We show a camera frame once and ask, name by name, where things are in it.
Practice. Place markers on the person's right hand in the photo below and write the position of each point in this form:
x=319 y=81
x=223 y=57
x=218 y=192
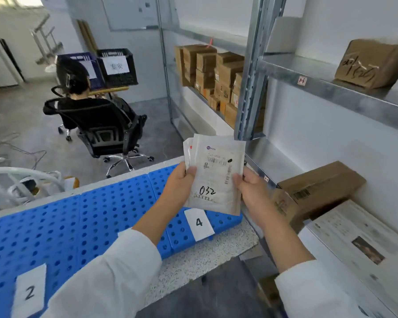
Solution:
x=257 y=198

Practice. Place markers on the person's left hand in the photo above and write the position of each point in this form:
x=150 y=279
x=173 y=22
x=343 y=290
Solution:
x=179 y=188

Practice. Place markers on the oblong brown box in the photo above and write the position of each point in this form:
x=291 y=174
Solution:
x=318 y=185

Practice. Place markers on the small brown box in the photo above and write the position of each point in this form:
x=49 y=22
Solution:
x=268 y=291

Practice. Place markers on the white cardboard box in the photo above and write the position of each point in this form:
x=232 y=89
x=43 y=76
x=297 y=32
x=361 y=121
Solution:
x=361 y=248

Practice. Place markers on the stack of brown cardboard boxes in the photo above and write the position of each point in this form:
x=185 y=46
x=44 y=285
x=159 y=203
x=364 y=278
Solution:
x=229 y=72

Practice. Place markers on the brown box with black handwriting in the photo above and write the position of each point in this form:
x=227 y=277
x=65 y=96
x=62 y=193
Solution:
x=374 y=62

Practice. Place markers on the person's right forearm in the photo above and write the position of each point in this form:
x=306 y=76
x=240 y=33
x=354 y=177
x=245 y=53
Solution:
x=305 y=288

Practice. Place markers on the person's left forearm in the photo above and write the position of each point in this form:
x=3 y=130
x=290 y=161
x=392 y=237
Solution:
x=119 y=278

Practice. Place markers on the black office chair patterned back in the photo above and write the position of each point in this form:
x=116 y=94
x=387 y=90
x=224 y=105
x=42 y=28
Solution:
x=102 y=129

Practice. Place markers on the orange seat cushion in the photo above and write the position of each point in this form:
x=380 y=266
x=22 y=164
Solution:
x=73 y=182

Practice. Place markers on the small yellow desk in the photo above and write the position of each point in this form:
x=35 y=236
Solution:
x=109 y=90

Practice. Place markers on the black mesh office chair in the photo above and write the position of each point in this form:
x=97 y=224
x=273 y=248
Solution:
x=66 y=130

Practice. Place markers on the black crate with paper sign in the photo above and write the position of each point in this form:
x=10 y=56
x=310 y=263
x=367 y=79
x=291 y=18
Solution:
x=117 y=67

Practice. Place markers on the blue crate with paper sign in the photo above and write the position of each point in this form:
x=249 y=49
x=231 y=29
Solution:
x=93 y=71

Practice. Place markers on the white headset device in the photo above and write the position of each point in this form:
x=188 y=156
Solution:
x=26 y=185

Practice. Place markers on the white plastic bin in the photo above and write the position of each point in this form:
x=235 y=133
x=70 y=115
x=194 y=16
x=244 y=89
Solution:
x=50 y=68

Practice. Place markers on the wooden poles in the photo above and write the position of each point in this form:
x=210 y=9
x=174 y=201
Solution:
x=88 y=36

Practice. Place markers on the metal stair railing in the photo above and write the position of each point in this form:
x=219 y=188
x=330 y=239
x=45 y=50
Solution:
x=46 y=43

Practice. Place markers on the white refrigerator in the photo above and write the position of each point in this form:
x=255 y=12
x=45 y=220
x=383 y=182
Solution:
x=0 y=62

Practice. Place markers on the window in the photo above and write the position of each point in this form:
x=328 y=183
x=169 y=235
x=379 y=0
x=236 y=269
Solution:
x=13 y=1

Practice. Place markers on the wall whiteboard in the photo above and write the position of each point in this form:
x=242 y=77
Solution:
x=129 y=13

